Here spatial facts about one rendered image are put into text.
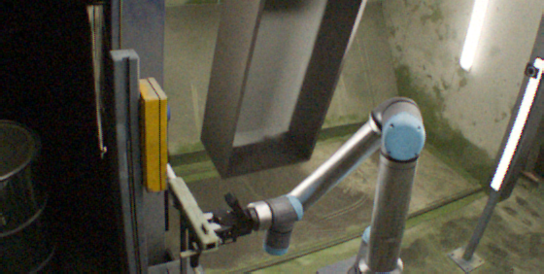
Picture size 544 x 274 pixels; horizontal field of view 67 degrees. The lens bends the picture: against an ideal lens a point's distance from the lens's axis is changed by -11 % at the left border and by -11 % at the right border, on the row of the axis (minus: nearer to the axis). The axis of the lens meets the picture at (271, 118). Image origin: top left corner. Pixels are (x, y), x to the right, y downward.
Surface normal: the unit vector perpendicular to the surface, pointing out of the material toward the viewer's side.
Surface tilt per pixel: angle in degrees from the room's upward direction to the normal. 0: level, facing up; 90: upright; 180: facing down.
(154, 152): 90
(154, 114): 90
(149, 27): 90
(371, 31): 57
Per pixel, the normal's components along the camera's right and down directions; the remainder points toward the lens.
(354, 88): 0.46, -0.10
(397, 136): -0.20, 0.32
